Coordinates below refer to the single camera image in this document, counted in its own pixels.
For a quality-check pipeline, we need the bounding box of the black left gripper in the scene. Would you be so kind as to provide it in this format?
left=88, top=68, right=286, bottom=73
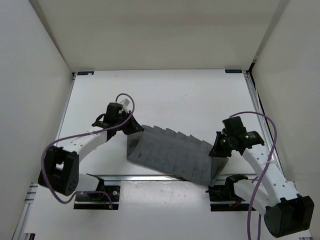
left=114, top=110, right=143, bottom=135

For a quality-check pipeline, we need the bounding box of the grey pleated skirt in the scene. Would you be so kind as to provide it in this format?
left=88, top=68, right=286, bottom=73
left=126, top=125, right=229, bottom=187

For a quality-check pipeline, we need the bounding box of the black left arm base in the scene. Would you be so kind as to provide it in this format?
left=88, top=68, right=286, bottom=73
left=73, top=174, right=121, bottom=211

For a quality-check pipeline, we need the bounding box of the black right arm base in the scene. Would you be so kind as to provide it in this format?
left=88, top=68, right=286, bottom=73
left=205, top=174, right=249, bottom=212

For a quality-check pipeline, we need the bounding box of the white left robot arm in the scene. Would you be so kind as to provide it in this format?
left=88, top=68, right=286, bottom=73
left=44, top=115, right=144, bottom=200

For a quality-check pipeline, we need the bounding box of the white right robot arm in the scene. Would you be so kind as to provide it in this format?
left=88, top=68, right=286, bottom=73
left=208, top=130, right=315, bottom=238

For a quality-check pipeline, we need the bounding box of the blue left corner label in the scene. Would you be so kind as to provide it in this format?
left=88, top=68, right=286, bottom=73
left=77, top=71, right=94, bottom=76

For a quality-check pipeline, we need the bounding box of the blue corner label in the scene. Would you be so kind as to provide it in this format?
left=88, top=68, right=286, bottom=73
left=77, top=71, right=94, bottom=76
left=225, top=69, right=243, bottom=74

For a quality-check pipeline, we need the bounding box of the blue right corner label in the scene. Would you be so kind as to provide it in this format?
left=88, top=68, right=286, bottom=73
left=225, top=69, right=243, bottom=74

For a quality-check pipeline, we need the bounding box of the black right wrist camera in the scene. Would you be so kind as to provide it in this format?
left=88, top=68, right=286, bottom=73
left=222, top=116, right=265, bottom=150

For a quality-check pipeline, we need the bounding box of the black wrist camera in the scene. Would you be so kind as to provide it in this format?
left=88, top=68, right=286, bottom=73
left=222, top=116, right=265, bottom=150
left=92, top=98, right=131, bottom=129

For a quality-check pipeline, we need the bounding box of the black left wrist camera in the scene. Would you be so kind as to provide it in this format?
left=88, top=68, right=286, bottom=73
left=92, top=98, right=131, bottom=129

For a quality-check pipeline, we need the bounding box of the aluminium right frame rail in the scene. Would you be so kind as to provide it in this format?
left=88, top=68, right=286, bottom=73
left=243, top=71, right=284, bottom=174

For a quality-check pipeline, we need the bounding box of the aluminium frame rail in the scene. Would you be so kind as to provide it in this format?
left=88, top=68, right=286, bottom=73
left=243, top=71, right=284, bottom=174
left=54, top=72, right=77, bottom=141

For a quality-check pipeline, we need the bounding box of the aluminium left frame rail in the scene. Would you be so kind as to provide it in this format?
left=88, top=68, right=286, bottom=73
left=54, top=72, right=77, bottom=141

